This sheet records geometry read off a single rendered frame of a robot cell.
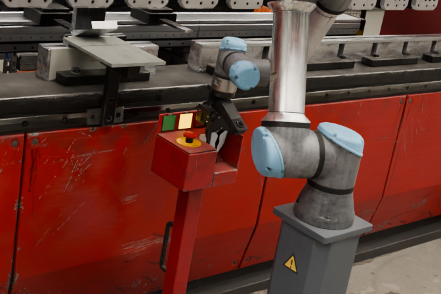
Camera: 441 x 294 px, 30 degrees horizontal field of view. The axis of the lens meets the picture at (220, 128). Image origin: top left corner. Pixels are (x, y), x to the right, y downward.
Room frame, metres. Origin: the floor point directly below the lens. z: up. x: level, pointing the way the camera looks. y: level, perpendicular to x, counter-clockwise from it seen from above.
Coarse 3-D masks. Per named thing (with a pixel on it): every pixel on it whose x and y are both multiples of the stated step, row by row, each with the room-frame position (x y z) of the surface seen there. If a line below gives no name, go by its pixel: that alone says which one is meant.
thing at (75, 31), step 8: (80, 8) 2.35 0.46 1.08; (88, 8) 2.36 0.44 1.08; (96, 8) 2.38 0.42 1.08; (104, 8) 2.40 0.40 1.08; (72, 16) 2.35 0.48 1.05; (80, 16) 2.35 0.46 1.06; (88, 16) 2.37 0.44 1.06; (96, 16) 2.39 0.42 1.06; (104, 16) 2.40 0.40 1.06; (72, 24) 2.35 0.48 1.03; (80, 24) 2.35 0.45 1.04; (88, 24) 2.37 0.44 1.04; (72, 32) 2.34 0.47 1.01; (80, 32) 2.36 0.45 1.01
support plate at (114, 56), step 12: (84, 48) 2.23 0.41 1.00; (96, 48) 2.25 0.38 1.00; (108, 48) 2.27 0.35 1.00; (120, 48) 2.30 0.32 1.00; (132, 48) 2.32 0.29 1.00; (108, 60) 2.14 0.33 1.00; (120, 60) 2.16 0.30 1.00; (132, 60) 2.18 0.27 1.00; (144, 60) 2.20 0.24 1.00; (156, 60) 2.23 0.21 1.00
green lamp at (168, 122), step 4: (164, 116) 2.25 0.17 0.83; (168, 116) 2.26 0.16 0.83; (172, 116) 2.27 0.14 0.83; (164, 120) 2.26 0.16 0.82; (168, 120) 2.27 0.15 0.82; (172, 120) 2.28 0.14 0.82; (164, 124) 2.26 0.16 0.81; (168, 124) 2.27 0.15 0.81; (172, 124) 2.28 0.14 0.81; (164, 128) 2.26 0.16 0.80; (168, 128) 2.27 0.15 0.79; (172, 128) 2.28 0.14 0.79
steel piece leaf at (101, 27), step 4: (92, 24) 2.28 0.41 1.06; (96, 24) 2.29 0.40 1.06; (100, 24) 2.30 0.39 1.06; (104, 24) 2.31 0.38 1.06; (108, 24) 2.32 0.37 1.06; (112, 24) 2.33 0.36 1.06; (116, 24) 2.34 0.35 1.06; (92, 28) 2.28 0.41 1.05; (96, 28) 2.29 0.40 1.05; (100, 28) 2.30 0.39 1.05; (104, 28) 2.30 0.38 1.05; (108, 28) 2.31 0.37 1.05; (112, 28) 2.32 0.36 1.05; (116, 28) 2.33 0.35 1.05; (84, 32) 2.31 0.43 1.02; (88, 32) 2.32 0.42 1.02; (92, 32) 2.33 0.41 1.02; (96, 32) 2.34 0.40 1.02; (100, 32) 2.35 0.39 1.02; (104, 32) 2.36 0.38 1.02
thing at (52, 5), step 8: (24, 8) 2.54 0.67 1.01; (32, 8) 2.51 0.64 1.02; (40, 8) 2.49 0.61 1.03; (48, 8) 2.50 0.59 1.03; (56, 8) 2.52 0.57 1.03; (64, 8) 2.54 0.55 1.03; (24, 16) 2.53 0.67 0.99; (32, 16) 2.50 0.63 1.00; (40, 16) 2.46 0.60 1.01; (48, 16) 2.48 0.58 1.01; (56, 16) 2.50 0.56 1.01; (64, 16) 2.52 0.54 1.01; (40, 24) 2.46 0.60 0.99; (48, 24) 2.48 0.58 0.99; (56, 24) 2.50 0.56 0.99; (64, 24) 2.44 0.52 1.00
